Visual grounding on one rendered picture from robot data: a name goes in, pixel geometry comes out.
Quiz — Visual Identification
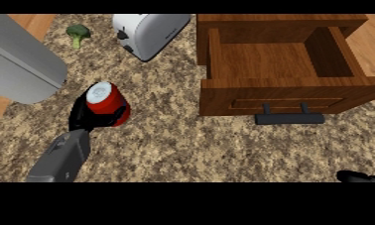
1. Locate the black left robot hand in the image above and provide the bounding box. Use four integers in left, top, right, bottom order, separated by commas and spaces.
67, 84, 128, 134

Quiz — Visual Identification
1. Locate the red can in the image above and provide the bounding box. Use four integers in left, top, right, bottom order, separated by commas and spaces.
85, 81, 131, 128

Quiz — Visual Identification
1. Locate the wooden drawer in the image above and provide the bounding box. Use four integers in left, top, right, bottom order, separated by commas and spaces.
197, 26, 375, 117

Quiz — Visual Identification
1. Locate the grey appliance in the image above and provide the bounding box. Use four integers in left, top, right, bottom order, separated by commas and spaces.
0, 14, 69, 105

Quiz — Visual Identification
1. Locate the green broccoli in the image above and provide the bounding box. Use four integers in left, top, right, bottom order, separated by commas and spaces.
64, 24, 93, 50

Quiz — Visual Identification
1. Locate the white toaster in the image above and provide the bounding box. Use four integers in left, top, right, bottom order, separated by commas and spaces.
110, 14, 191, 63

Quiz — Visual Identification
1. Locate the wooden cabinet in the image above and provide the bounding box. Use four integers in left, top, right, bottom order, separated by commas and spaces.
194, 14, 370, 66

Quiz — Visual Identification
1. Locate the dark grey drawer handle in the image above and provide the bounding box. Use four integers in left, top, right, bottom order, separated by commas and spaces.
253, 102, 326, 126

